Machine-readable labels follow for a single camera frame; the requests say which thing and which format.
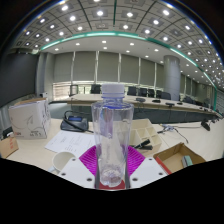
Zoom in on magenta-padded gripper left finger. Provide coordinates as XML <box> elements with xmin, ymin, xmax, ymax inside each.
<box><xmin>57</xmin><ymin>144</ymin><xmax>101</xmax><ymax>190</ymax></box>

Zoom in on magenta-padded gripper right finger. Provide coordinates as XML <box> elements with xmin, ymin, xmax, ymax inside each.
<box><xmin>124</xmin><ymin>145</ymin><xmax>168</xmax><ymax>190</ymax></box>

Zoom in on clear plastic water bottle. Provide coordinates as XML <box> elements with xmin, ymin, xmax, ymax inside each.
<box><xmin>90</xmin><ymin>83</ymin><xmax>135</xmax><ymax>188</ymax></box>

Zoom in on black marker pen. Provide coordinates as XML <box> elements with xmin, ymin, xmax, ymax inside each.
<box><xmin>134</xmin><ymin>139</ymin><xmax>154</xmax><ymax>150</ymax></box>

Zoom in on open red-sided cardboard box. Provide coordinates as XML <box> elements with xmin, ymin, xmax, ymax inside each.
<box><xmin>153</xmin><ymin>142</ymin><xmax>207</xmax><ymax>175</ymax></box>

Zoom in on white printed paper sheet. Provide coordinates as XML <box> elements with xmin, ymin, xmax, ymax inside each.
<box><xmin>44</xmin><ymin>129</ymin><xmax>96</xmax><ymax>158</ymax></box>

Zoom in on green item in box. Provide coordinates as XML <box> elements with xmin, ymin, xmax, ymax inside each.
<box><xmin>181</xmin><ymin>155</ymin><xmax>194</xmax><ymax>168</ymax></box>

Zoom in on long curved conference desk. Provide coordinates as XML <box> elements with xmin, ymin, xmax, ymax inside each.
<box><xmin>49</xmin><ymin>93</ymin><xmax>223</xmax><ymax>125</ymax></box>

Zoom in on large white cardboard box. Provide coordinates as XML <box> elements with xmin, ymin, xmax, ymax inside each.
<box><xmin>8</xmin><ymin>97</ymin><xmax>52</xmax><ymax>140</ymax></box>

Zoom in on flat brown cardboard piece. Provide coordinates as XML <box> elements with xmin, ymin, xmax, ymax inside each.
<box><xmin>0</xmin><ymin>135</ymin><xmax>19</xmax><ymax>159</ymax></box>

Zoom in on black box-shaped device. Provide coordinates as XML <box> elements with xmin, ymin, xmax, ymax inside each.
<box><xmin>2</xmin><ymin>126</ymin><xmax>14</xmax><ymax>138</ymax></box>

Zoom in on black office chairs group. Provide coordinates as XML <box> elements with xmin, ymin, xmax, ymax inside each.
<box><xmin>69</xmin><ymin>83</ymin><xmax>201</xmax><ymax>104</ymax></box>

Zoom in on round grey pillar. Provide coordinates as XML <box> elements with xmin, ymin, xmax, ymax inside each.
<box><xmin>162</xmin><ymin>55</ymin><xmax>181</xmax><ymax>101</ymax></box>

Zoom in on ceiling lights group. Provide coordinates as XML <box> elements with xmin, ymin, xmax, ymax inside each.
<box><xmin>13</xmin><ymin>0</ymin><xmax>224</xmax><ymax>88</ymax></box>

